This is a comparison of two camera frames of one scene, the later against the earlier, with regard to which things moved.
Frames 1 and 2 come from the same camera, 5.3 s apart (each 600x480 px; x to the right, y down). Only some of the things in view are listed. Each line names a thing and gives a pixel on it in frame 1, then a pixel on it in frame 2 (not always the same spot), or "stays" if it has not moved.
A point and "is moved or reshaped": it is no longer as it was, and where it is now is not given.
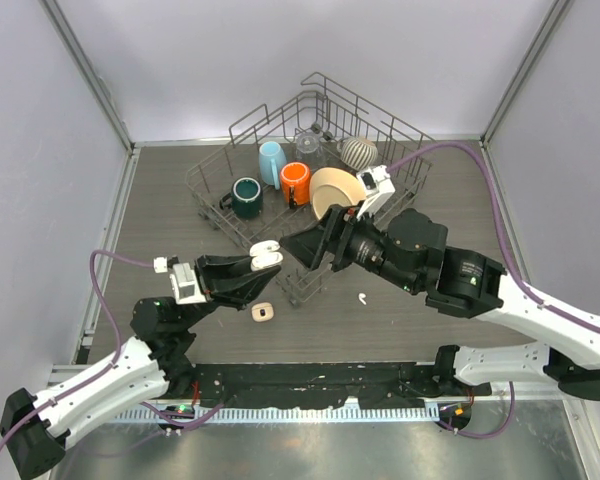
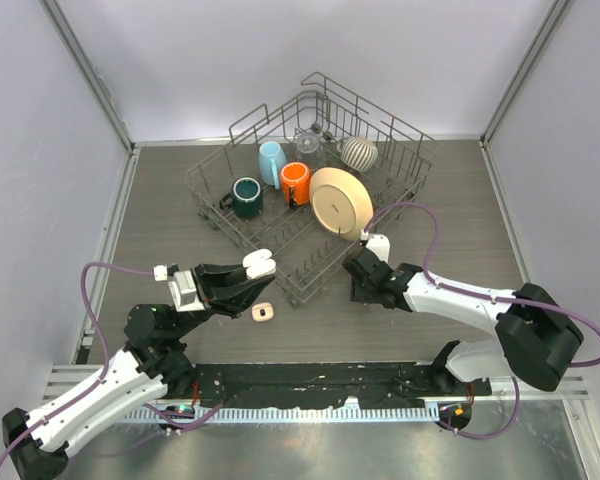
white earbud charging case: (265, 254) is moved or reshaped
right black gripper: (334, 236) -> (358, 294)
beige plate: (331, 186) stays
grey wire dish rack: (325, 156) stays
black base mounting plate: (299, 386) stays
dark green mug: (245, 199) stays
